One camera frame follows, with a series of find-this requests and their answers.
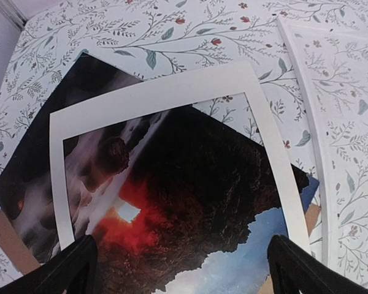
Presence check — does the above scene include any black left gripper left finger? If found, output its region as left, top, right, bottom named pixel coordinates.
left=0, top=235, right=98, bottom=294

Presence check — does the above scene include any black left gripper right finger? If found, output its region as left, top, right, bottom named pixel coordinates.
left=267, top=235, right=366, bottom=294

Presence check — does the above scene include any white mat board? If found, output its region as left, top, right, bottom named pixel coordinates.
left=49, top=61, right=311, bottom=253

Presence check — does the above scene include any dark red blue photo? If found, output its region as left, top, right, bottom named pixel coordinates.
left=0, top=53, right=319, bottom=293

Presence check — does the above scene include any brown cardboard backing board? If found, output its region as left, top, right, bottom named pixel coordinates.
left=0, top=203, right=321, bottom=293

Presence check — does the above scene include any floral patterned table cover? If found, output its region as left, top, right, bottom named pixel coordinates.
left=0, top=0, right=368, bottom=294

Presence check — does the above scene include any white picture frame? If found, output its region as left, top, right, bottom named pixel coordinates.
left=278, top=21, right=368, bottom=289

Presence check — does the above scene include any left aluminium corner post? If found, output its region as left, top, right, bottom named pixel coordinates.
left=0, top=0, right=27, bottom=31

